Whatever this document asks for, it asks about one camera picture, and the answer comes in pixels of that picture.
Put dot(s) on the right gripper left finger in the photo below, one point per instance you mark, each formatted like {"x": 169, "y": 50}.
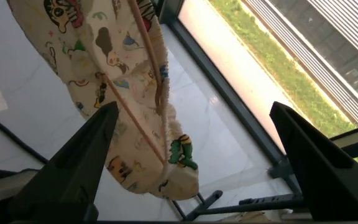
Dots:
{"x": 70, "y": 180}

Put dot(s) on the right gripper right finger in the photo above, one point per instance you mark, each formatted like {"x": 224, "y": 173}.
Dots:
{"x": 331, "y": 180}

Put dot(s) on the cream printed garment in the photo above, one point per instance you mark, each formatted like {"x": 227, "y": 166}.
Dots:
{"x": 82, "y": 56}

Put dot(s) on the pink clothes hanger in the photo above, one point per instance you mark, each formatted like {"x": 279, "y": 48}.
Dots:
{"x": 148, "y": 46}

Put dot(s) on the window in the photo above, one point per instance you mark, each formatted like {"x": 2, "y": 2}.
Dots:
{"x": 244, "y": 62}

